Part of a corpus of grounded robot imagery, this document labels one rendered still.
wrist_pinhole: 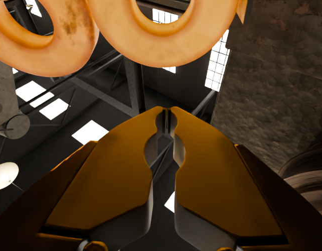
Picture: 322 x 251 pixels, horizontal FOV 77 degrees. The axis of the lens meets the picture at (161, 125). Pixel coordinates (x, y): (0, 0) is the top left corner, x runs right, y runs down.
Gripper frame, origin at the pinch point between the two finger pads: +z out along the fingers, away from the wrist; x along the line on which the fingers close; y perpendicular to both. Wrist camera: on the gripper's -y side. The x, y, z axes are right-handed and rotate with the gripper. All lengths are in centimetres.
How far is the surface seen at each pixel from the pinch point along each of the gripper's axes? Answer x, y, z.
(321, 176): 30.7, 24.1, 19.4
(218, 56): 170, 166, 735
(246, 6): 7.1, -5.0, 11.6
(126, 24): -4.8, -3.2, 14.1
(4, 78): -176, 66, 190
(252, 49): 17.4, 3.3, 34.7
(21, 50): -18.4, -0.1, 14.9
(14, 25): -19.3, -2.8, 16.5
